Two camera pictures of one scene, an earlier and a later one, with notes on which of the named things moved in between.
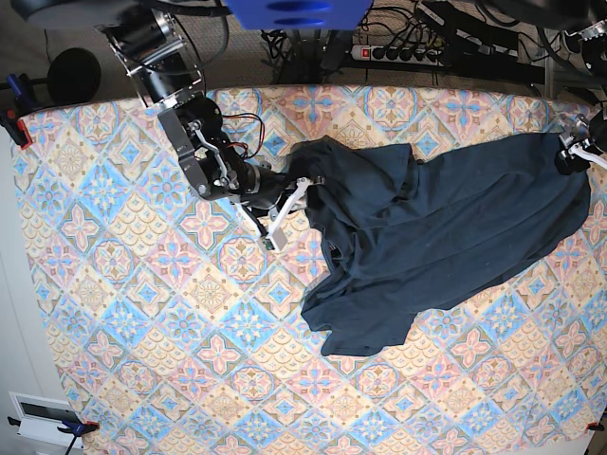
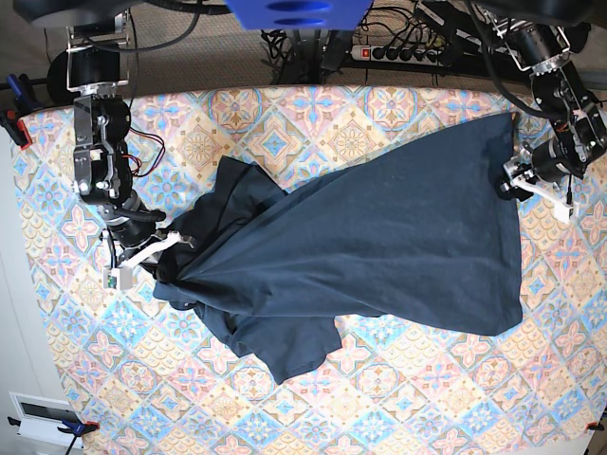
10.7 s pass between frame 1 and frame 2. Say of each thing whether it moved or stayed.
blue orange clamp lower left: stayed
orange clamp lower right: stayed
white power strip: stayed
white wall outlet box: stayed
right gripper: moved
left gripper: moved
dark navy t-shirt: moved
